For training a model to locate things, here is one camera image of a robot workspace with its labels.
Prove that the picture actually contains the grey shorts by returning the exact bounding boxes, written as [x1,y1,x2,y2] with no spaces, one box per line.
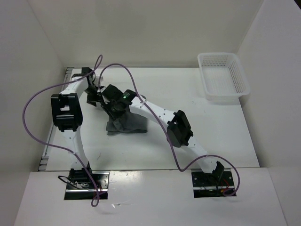
[106,112,148,136]

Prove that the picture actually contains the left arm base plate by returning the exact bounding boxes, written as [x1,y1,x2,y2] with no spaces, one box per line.
[58,172,110,201]

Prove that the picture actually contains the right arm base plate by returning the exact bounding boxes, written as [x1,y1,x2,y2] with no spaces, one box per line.
[191,169,236,198]

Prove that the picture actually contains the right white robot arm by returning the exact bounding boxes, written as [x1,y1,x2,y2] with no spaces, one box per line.
[98,85,224,185]

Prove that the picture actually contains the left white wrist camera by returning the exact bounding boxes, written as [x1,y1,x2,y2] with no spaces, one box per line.
[92,73,103,87]

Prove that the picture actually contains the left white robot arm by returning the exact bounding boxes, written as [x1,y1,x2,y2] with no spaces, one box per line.
[51,67,97,189]

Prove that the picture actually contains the white plastic basket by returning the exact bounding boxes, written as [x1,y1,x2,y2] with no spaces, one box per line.
[197,52,250,103]

